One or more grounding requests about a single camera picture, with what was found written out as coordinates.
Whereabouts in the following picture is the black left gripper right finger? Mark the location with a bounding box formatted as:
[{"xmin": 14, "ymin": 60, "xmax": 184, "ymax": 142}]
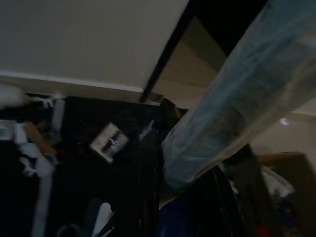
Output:
[{"xmin": 184, "ymin": 165, "xmax": 249, "ymax": 237}]

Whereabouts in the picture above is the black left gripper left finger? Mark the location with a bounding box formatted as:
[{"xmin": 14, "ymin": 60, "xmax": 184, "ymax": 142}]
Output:
[{"xmin": 134, "ymin": 127, "xmax": 161, "ymax": 237}]

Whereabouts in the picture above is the white box with black print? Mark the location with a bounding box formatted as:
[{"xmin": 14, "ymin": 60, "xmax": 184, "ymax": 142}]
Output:
[{"xmin": 89, "ymin": 122, "xmax": 130, "ymax": 163}]

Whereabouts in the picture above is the brown cardboard box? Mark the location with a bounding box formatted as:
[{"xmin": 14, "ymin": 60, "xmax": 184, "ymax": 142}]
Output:
[{"xmin": 254, "ymin": 152, "xmax": 316, "ymax": 237}]

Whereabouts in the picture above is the black cabinet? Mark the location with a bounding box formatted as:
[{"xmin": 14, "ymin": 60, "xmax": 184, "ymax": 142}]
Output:
[{"xmin": 59, "ymin": 95, "xmax": 163, "ymax": 158}]

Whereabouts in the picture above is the flat brown cardboard piece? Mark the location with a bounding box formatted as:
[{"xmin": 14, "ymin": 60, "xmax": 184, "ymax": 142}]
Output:
[{"xmin": 24, "ymin": 122, "xmax": 59, "ymax": 155}]

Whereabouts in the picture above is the crumpled white cloth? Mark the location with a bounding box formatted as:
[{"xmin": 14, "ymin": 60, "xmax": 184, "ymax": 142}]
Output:
[{"xmin": 17, "ymin": 142, "xmax": 58, "ymax": 177}]

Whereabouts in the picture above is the white baseboard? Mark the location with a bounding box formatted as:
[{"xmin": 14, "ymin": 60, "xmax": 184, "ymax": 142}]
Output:
[{"xmin": 0, "ymin": 70, "xmax": 164, "ymax": 106}]

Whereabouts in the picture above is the black door frame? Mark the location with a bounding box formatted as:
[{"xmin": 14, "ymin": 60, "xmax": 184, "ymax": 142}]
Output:
[{"xmin": 139, "ymin": 0, "xmax": 198, "ymax": 104}]

